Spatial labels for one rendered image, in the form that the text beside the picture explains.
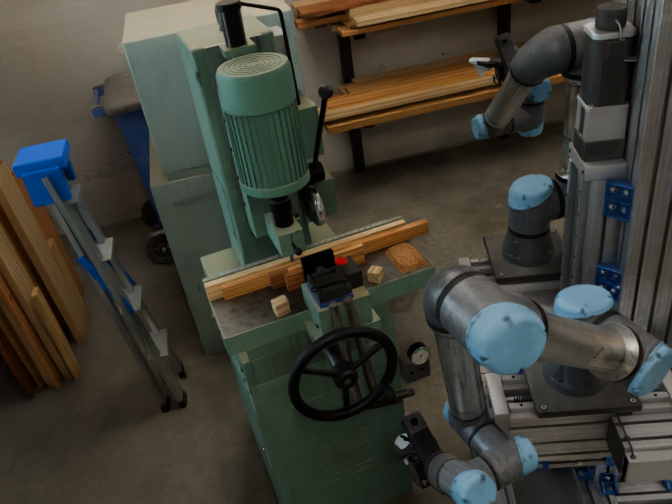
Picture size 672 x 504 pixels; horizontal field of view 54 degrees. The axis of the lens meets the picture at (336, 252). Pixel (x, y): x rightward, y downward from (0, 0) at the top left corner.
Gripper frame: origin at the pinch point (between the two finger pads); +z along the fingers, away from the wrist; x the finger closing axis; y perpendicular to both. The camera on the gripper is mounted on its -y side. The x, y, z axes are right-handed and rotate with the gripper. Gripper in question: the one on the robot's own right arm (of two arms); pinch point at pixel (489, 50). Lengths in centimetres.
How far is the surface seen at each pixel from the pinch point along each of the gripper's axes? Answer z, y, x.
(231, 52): -42, -39, -80
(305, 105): -30, -15, -66
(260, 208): -43, 3, -87
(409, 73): 158, 63, 12
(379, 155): 178, 117, -13
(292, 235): -56, 7, -82
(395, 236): -48, 24, -54
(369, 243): -49, 22, -62
